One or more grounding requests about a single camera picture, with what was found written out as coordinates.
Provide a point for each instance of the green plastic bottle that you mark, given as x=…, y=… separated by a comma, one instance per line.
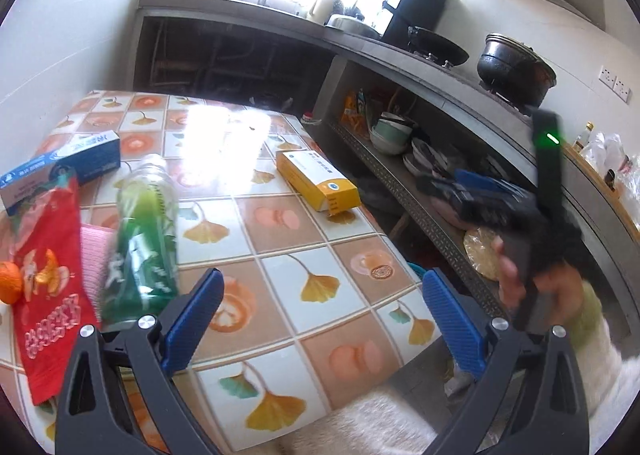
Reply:
x=145, y=245

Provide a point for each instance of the blue plastic basket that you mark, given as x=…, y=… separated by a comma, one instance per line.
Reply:
x=415, y=271

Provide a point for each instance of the black box appliance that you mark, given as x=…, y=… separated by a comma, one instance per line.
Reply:
x=417, y=0

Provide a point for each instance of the concrete kitchen counter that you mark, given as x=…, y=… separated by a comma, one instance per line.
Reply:
x=370, y=55

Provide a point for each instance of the black cooking pot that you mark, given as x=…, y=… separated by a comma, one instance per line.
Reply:
x=510, y=67

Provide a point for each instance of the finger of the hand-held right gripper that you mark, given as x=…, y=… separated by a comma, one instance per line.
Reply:
x=490, y=182
x=442, y=187

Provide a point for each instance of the stack of bowls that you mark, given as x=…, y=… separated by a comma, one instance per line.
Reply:
x=390, y=135

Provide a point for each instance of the person's right hand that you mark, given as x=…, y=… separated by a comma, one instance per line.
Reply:
x=560, y=290

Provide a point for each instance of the metal basin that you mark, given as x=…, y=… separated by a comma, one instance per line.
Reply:
x=350, y=25

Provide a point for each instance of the clear plastic bag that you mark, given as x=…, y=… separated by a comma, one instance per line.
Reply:
x=607, y=155

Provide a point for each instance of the sauce bottle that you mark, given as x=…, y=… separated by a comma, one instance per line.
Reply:
x=585, y=137

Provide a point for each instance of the fruit patterned tablecloth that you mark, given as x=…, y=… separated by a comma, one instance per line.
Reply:
x=280, y=245

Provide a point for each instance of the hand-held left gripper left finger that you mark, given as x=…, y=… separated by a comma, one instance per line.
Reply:
x=192, y=320

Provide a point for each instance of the blue white carton box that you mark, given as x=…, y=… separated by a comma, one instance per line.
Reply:
x=60, y=170

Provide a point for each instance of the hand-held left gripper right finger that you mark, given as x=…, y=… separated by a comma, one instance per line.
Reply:
x=452, y=320

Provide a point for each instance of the orange snack bag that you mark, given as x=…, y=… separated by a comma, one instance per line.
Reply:
x=354, y=110

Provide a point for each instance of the white wall socket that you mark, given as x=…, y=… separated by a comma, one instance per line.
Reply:
x=615, y=84

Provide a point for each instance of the yellow white carton box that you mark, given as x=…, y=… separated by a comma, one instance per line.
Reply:
x=310, y=175

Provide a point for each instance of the red snack packet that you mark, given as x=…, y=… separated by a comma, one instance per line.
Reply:
x=50, y=315

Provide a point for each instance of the orange tangerine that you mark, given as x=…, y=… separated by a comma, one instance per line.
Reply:
x=9, y=282

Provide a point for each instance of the pink plate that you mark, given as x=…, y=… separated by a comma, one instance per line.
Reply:
x=442, y=210

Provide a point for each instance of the red white container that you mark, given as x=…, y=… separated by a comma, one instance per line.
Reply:
x=310, y=118

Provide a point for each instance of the pink mesh scrub sponge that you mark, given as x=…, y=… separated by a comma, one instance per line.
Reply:
x=95, y=265

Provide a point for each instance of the white kettle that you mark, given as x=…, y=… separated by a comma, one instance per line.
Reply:
x=322, y=10

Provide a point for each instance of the person's white fluffy coat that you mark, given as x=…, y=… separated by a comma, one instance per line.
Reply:
x=360, y=425

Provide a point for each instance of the black wok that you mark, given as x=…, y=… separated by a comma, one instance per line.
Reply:
x=440, y=47

